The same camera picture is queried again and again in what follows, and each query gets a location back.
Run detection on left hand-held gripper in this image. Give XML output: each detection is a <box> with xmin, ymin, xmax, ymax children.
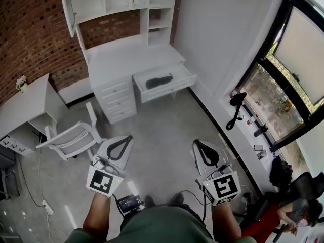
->
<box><xmin>86</xmin><ymin>135</ymin><xmax>134</xmax><ymax>199</ymax></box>

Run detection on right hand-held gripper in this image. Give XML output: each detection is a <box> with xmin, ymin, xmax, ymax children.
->
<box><xmin>189</xmin><ymin>139</ymin><xmax>241</xmax><ymax>207</ymax></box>

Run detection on white desk drawer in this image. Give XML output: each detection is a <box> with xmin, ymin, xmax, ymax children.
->
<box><xmin>132</xmin><ymin>62</ymin><xmax>198</xmax><ymax>104</ymax></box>

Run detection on black umbrella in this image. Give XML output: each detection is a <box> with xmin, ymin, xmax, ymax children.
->
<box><xmin>145</xmin><ymin>72</ymin><xmax>174</xmax><ymax>90</ymax></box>

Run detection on person's left forearm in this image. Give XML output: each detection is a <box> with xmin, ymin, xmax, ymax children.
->
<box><xmin>82</xmin><ymin>193</ymin><xmax>115</xmax><ymax>241</ymax></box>

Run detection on person's right forearm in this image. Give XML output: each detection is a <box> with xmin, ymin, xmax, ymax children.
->
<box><xmin>209</xmin><ymin>201</ymin><xmax>243</xmax><ymax>243</ymax></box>

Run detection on white mesh chair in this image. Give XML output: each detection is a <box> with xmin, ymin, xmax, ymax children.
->
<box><xmin>35</xmin><ymin>101</ymin><xmax>108</xmax><ymax>161</ymax></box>

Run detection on black device with screen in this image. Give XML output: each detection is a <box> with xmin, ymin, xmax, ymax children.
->
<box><xmin>117</xmin><ymin>194</ymin><xmax>145</xmax><ymax>216</ymax></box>

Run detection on black bottle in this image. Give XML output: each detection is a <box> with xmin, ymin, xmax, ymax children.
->
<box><xmin>253</xmin><ymin>124</ymin><xmax>269</xmax><ymax>137</ymax></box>

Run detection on black backpack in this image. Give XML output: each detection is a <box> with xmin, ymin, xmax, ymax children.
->
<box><xmin>268</xmin><ymin>157</ymin><xmax>294</xmax><ymax>187</ymax></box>

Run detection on white desk with hutch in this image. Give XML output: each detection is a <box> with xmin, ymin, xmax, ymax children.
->
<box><xmin>59</xmin><ymin>0</ymin><xmax>187</xmax><ymax>125</ymax></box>

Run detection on red chair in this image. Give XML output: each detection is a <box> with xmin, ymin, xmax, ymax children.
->
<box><xmin>239</xmin><ymin>202</ymin><xmax>280</xmax><ymax>238</ymax></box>

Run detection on person's green shirt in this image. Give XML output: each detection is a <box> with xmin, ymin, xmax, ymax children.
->
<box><xmin>59</xmin><ymin>205</ymin><xmax>216</xmax><ymax>243</ymax></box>

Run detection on white power strip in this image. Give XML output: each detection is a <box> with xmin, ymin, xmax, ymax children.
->
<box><xmin>41</xmin><ymin>199</ymin><xmax>55</xmax><ymax>215</ymax></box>

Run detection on white side table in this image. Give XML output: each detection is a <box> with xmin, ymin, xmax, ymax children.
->
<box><xmin>0</xmin><ymin>73</ymin><xmax>70</xmax><ymax>157</ymax></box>

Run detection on black office chair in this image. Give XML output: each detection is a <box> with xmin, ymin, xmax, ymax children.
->
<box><xmin>254</xmin><ymin>171</ymin><xmax>324</xmax><ymax>229</ymax></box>

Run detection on dark storage unit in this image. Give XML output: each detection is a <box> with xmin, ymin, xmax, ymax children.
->
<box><xmin>0</xmin><ymin>145</ymin><xmax>20</xmax><ymax>201</ymax></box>

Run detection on black framed window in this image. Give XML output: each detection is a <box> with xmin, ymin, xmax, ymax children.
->
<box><xmin>237</xmin><ymin>0</ymin><xmax>324</xmax><ymax>150</ymax></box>

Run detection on pink flowers in pot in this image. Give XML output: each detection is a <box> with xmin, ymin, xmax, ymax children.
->
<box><xmin>15</xmin><ymin>75</ymin><xmax>28</xmax><ymax>93</ymax></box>

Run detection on black strapped device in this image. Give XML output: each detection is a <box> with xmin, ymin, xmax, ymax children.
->
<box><xmin>225</xmin><ymin>92</ymin><xmax>248</xmax><ymax>131</ymax></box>

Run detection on white floor cable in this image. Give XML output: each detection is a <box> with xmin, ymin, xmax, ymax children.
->
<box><xmin>24</xmin><ymin>149</ymin><xmax>45</xmax><ymax>207</ymax></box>

